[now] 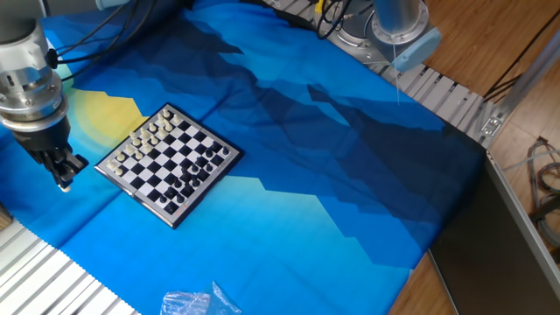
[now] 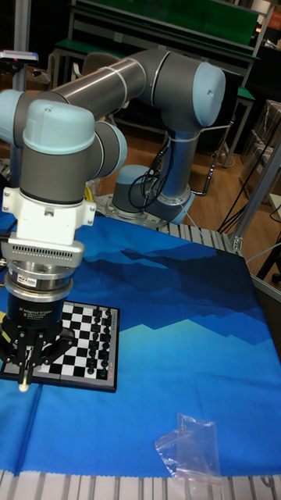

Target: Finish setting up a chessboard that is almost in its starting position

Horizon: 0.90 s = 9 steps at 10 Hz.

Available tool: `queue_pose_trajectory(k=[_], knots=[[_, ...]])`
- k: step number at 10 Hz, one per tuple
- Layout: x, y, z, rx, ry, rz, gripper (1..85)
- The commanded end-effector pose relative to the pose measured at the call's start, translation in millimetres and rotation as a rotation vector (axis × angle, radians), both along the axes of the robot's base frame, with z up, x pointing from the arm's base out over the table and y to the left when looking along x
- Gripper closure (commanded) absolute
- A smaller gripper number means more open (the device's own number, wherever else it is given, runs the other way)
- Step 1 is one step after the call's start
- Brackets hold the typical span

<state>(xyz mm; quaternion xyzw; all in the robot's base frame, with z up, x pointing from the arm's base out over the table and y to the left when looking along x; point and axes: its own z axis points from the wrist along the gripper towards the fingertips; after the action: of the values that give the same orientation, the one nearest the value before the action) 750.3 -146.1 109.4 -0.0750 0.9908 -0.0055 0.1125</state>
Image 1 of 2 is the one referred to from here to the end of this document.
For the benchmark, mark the black white folding chessboard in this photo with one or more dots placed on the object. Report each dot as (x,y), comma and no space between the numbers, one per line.
(168,161)

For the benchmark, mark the black chess pawn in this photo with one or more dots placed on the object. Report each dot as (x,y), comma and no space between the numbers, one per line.
(216,146)
(194,168)
(201,161)
(186,176)
(177,184)
(163,199)
(170,192)
(209,153)

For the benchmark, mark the white chess pawn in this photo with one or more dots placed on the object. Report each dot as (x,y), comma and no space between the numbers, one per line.
(66,189)
(147,148)
(138,155)
(118,171)
(168,127)
(154,140)
(162,132)
(176,118)

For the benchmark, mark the white chess king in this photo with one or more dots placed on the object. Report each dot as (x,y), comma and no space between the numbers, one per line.
(135,140)

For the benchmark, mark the white chess queen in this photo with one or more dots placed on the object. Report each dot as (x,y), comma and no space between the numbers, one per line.
(144,133)

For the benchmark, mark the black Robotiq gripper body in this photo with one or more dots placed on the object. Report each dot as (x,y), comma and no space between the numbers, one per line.
(44,139)

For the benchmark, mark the black chess king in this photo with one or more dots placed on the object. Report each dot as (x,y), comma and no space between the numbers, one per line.
(195,182)

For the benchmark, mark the black chess rook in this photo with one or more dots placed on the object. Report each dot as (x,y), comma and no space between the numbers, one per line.
(225,151)
(171,207)

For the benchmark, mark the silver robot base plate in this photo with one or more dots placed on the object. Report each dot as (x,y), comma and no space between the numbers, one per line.
(347,46)

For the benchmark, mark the white chess knight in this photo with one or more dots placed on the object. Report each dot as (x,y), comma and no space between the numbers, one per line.
(160,119)
(120,156)

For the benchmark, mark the white chess rook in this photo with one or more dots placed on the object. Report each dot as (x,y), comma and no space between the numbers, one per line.
(165,113)
(111,164)

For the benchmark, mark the white chess bishop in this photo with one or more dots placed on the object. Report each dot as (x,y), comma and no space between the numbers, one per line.
(129,149)
(152,127)

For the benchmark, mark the black chess bishop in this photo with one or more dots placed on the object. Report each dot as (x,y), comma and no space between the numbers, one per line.
(209,167)
(188,190)

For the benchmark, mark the aluminium corner bracket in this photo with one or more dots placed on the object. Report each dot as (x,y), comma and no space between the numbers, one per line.
(491,125)

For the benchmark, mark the yellow plastic object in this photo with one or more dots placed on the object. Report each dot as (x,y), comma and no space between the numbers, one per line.
(320,5)

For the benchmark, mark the clear plastic zip bag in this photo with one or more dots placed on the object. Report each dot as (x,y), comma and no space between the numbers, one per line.
(192,304)

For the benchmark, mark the black aluminium framed panel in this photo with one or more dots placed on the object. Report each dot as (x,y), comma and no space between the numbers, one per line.
(490,254)

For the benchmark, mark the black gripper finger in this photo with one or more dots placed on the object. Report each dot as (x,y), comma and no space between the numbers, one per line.
(72,164)
(50,164)

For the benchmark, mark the blue mountain print cloth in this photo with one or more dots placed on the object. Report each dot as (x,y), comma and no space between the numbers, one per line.
(284,219)

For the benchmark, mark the black chess knight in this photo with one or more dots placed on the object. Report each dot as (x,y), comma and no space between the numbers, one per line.
(180,198)

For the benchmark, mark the aluminium frame beam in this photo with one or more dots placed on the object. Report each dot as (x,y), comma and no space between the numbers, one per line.
(529,76)

